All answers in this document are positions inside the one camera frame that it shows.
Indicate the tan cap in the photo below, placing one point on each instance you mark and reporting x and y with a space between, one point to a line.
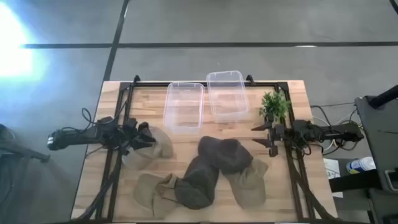
248 186
152 193
161 143

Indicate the black metal table frame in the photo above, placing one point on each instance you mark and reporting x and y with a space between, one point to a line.
202 84

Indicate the dark grey hat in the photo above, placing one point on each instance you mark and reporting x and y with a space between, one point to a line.
227 154

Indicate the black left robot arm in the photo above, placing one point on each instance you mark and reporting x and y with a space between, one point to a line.
77 135

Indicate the clear plastic bin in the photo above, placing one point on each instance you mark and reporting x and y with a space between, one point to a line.
183 107
228 96

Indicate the black cart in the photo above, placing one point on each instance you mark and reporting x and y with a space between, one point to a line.
379 133

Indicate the green potted plant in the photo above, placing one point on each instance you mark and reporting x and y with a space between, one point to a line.
275 104

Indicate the black floor stand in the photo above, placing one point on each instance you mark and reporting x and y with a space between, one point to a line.
25 152

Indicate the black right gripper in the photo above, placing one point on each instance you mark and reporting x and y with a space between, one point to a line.
275 137

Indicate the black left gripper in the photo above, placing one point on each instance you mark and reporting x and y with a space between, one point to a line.
129 137

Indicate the dark green hat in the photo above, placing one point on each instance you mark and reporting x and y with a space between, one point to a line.
197 183

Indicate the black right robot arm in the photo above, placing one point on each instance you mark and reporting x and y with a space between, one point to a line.
335 133

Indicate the white paper sheet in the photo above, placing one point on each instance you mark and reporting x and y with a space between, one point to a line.
332 166

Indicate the white blue spray can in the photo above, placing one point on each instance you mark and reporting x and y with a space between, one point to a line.
360 165

